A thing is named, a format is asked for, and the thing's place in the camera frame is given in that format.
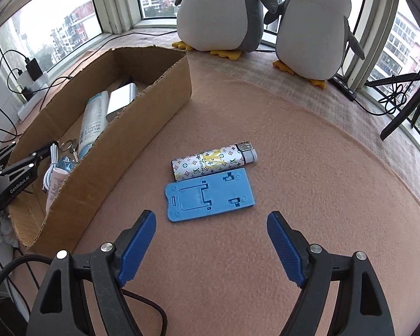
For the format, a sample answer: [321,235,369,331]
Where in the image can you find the white cable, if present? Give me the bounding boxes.
[41,143,60,193]

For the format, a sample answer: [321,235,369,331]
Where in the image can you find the keys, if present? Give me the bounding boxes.
[60,139,80,163]

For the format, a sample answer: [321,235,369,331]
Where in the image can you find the white lotion tube blue cap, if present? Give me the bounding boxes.
[78,91,109,159]

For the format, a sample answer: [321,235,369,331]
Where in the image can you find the white wall charger plug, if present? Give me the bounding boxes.
[106,83,138,123]

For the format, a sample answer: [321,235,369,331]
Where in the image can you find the blue folding phone stand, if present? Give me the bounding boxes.
[164,168,256,222]

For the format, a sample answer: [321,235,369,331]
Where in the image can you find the cardboard box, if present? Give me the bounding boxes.
[8,46,192,256]

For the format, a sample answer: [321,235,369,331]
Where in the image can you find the patterned white lighter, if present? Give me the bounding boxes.
[171,142,258,181]

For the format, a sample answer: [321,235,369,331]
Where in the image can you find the small pink cosmetic tube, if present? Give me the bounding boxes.
[46,167,69,213]

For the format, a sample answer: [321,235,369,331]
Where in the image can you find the clear blue bottle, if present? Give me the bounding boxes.
[56,155,76,173]

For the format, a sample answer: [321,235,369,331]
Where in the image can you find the white power strip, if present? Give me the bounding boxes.
[18,72,49,122]

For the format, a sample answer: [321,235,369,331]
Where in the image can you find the white power adapter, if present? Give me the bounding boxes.
[17,71,34,93]

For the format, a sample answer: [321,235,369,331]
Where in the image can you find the black power adapter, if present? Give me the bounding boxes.
[25,58,43,81]

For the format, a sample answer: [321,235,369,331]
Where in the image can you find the pink felt mat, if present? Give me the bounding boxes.
[6,29,420,336]

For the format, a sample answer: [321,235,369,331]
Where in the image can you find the black USB hub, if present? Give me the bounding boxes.
[328,74,356,102]

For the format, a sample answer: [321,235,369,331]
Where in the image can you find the black tripod stand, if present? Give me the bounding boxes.
[366,70,420,141]

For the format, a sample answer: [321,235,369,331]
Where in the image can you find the large grey penguin plush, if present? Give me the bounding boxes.
[172,0,279,61]

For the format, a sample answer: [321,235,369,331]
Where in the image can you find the small grey penguin plush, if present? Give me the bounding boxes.
[264,0,365,90]

